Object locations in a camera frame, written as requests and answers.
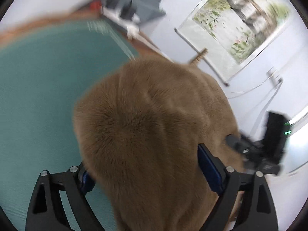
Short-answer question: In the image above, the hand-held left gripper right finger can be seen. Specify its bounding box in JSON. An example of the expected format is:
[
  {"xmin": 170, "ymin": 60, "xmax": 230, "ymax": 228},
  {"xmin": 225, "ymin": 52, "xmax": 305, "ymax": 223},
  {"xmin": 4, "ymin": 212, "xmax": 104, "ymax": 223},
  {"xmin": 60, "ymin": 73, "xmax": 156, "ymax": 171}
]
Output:
[{"xmin": 197, "ymin": 143, "xmax": 279, "ymax": 231}]

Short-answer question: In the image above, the brown fluffy towel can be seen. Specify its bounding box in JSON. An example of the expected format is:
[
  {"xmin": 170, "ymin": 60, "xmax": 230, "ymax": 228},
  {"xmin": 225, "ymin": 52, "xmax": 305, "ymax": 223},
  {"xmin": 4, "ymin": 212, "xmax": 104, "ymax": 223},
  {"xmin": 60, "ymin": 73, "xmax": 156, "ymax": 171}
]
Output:
[{"xmin": 73, "ymin": 54, "xmax": 246, "ymax": 231}]

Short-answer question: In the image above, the green woven mat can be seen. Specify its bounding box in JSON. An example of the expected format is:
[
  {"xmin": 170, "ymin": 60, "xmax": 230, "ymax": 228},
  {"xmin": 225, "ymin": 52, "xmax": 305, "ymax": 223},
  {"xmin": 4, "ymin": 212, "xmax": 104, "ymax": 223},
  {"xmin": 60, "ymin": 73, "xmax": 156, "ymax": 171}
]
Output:
[{"xmin": 0, "ymin": 19, "xmax": 140, "ymax": 231}]

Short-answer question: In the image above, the bright window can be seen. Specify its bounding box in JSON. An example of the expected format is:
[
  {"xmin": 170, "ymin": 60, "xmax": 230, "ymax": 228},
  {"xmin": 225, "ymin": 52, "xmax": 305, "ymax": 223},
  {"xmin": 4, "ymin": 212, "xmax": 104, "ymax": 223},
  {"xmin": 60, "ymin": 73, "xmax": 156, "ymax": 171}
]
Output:
[{"xmin": 285, "ymin": 111, "xmax": 308, "ymax": 174}]

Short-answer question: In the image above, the hanging scroll painting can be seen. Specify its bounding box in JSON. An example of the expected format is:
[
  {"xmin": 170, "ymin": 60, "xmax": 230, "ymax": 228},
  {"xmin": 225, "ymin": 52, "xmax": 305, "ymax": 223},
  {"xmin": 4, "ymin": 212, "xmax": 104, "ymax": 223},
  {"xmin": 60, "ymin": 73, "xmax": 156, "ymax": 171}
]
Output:
[{"xmin": 174, "ymin": 0, "xmax": 293, "ymax": 86}]

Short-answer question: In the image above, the braided beige rope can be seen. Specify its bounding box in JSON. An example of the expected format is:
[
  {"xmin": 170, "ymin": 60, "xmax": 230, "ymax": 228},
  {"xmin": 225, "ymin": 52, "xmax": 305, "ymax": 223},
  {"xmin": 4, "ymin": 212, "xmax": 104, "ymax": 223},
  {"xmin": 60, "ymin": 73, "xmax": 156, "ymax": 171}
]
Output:
[{"xmin": 190, "ymin": 48, "xmax": 208, "ymax": 66}]

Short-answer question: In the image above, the wooden table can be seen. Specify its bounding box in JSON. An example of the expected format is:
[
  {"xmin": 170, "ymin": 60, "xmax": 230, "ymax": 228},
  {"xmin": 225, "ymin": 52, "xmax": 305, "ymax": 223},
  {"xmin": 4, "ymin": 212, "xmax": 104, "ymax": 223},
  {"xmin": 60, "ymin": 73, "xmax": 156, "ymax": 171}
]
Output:
[{"xmin": 0, "ymin": 5, "xmax": 188, "ymax": 65}]

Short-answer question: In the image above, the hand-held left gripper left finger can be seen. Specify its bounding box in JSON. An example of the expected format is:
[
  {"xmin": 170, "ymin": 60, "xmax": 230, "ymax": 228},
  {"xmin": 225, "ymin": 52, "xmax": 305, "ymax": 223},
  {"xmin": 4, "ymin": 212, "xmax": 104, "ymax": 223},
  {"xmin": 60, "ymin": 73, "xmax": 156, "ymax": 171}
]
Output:
[{"xmin": 25, "ymin": 161, "xmax": 97, "ymax": 231}]

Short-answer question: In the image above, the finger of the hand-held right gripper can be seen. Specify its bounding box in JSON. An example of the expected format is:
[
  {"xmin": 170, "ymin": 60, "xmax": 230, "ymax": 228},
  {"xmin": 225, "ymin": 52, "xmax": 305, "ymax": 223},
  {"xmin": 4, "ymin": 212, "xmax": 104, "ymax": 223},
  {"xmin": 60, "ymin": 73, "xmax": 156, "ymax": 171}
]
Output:
[{"xmin": 225, "ymin": 134, "xmax": 251, "ymax": 156}]

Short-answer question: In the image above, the white power strip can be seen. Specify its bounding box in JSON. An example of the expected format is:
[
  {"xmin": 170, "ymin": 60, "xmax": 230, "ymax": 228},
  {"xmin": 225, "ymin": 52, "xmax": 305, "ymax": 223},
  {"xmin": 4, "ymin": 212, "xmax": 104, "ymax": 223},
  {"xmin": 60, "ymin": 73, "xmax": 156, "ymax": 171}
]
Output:
[{"xmin": 102, "ymin": 5, "xmax": 140, "ymax": 39}]

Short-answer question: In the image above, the wall socket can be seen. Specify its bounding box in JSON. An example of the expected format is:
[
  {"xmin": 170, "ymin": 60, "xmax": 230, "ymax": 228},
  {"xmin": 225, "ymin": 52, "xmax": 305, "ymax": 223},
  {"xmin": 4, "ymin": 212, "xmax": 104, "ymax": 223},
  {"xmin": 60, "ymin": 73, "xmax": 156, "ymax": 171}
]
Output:
[{"xmin": 267, "ymin": 67, "xmax": 284, "ymax": 85}]

